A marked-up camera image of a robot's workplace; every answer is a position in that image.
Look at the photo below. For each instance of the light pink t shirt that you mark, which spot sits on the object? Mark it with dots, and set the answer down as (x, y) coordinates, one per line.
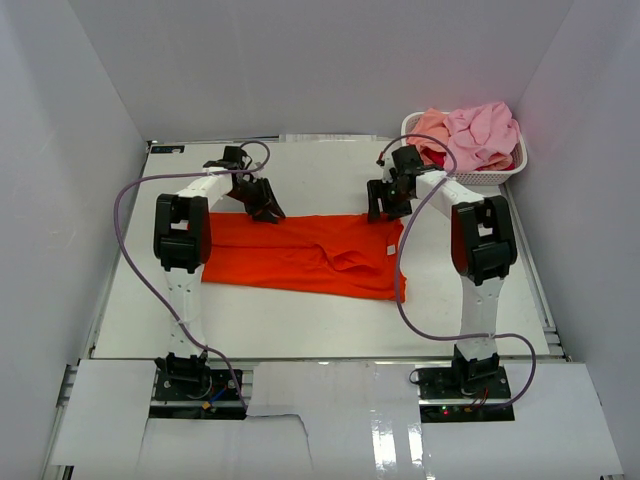
(482, 138)

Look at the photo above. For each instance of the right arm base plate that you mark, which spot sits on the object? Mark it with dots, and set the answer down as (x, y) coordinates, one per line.
(443, 400)

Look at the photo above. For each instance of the orange t shirt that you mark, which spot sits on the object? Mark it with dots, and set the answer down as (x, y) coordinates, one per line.
(342, 255)

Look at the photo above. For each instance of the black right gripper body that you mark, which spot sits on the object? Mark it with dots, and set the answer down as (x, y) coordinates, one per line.
(395, 204)

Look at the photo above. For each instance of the white perforated laundry basket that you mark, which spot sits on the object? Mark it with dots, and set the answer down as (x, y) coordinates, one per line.
(485, 177)

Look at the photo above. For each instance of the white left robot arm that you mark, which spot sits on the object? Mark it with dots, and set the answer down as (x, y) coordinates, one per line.
(182, 242)

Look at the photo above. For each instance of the magenta t shirt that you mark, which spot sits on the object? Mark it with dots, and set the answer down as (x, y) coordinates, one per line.
(432, 157)

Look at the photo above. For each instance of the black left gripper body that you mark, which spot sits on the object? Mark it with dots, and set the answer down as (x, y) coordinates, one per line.
(249, 191)

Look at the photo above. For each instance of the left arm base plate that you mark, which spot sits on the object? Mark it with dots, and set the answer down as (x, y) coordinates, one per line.
(215, 398)

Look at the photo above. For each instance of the black table label sticker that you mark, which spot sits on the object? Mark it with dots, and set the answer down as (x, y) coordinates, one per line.
(172, 149)

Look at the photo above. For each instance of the peach t shirt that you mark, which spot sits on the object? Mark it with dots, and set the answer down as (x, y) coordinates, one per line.
(428, 130)

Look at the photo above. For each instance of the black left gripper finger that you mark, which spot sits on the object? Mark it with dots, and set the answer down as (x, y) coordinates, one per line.
(263, 212)
(268, 195)

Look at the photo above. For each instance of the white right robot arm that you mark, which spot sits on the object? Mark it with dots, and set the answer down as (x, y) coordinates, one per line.
(482, 246)

